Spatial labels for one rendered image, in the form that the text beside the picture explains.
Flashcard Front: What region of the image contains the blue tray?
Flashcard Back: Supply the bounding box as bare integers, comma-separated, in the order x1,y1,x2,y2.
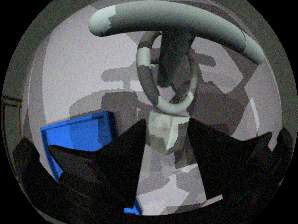
40,111,142,216

